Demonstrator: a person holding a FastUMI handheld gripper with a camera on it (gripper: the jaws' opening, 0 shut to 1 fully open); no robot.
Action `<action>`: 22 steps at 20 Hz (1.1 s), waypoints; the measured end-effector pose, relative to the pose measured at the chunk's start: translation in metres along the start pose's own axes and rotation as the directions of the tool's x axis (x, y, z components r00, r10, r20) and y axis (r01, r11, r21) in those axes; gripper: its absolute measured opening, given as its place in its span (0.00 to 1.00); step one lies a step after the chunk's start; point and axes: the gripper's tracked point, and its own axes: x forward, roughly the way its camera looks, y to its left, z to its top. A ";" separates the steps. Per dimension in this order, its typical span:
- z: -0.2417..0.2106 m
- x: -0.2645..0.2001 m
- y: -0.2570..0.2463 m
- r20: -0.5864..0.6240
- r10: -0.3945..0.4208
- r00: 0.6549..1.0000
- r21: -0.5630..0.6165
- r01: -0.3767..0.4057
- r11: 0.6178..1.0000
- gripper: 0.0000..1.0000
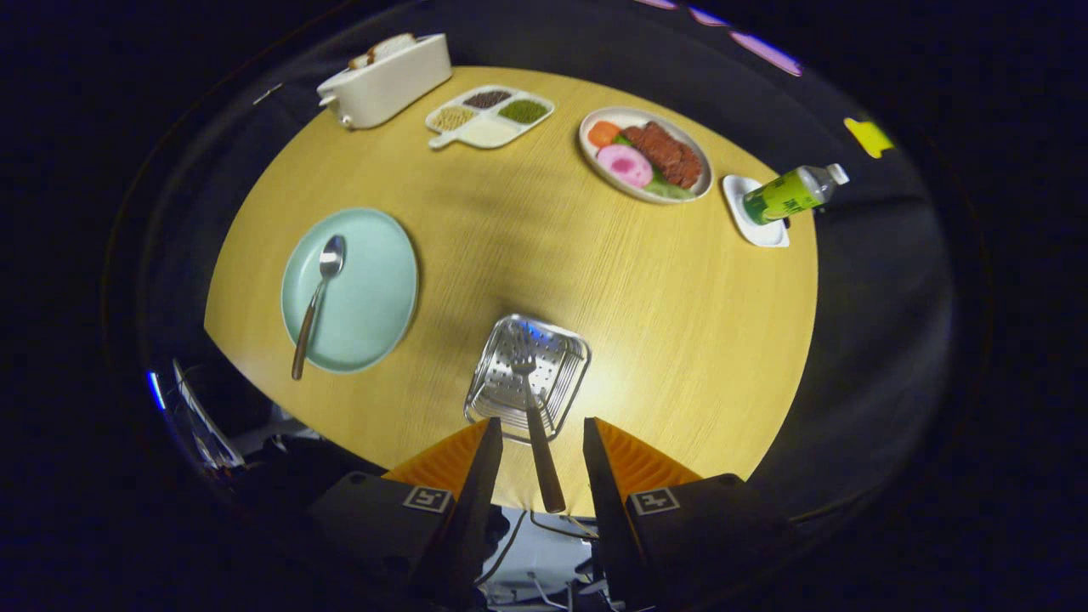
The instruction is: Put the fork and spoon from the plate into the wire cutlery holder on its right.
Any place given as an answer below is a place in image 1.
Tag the white round food plate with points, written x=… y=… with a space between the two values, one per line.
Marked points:
x=595 y=166

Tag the pink round food slice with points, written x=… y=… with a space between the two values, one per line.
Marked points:
x=625 y=164

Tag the orange carrot slice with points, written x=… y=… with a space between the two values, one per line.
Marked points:
x=603 y=133

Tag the white divided bean dish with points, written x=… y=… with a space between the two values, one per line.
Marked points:
x=486 y=132

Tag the toast bread slice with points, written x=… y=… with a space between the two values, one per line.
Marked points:
x=393 y=45
x=359 y=60

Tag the silver cloth clip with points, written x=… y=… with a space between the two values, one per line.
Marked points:
x=268 y=93

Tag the small white square dish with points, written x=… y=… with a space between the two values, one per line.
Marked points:
x=761 y=234

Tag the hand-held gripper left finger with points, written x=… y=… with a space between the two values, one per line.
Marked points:
x=476 y=501

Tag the white toaster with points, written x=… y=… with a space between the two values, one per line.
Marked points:
x=391 y=89

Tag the teal round plate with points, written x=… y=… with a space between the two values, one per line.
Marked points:
x=370 y=297

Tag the green lettuce leaf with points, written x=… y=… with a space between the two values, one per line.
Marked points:
x=670 y=190

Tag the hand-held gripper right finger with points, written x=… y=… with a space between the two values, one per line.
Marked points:
x=608 y=510

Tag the perforated metal tray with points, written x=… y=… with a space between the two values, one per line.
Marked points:
x=561 y=365

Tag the brown meat pieces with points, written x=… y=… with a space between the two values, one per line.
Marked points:
x=667 y=153

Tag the green label drink bottle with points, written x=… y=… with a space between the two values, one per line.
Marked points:
x=782 y=195

